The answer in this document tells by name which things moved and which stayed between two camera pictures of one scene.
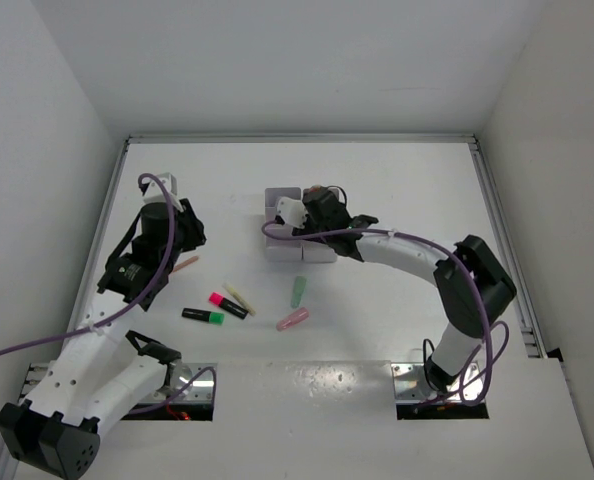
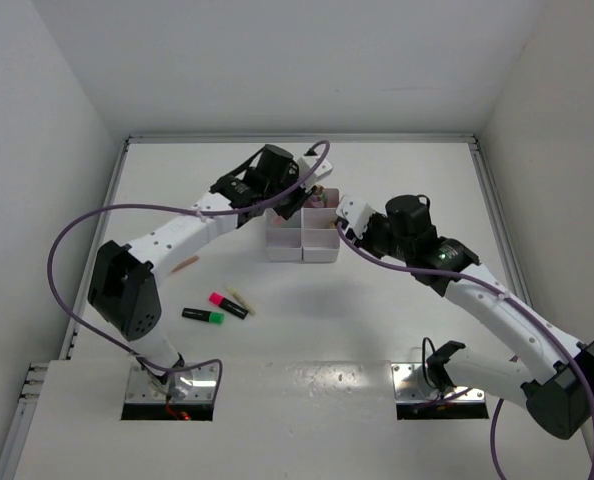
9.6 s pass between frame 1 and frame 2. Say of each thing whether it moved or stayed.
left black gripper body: moved
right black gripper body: moved
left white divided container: stayed
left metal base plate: stayed
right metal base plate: stayed
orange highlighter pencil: stayed
